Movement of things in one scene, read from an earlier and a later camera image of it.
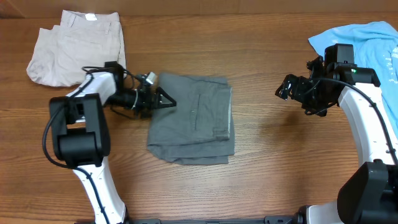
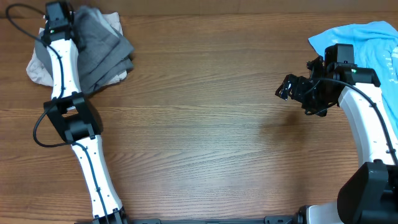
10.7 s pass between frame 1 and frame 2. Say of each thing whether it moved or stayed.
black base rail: stayed
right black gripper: stayed
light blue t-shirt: stayed
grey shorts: moved
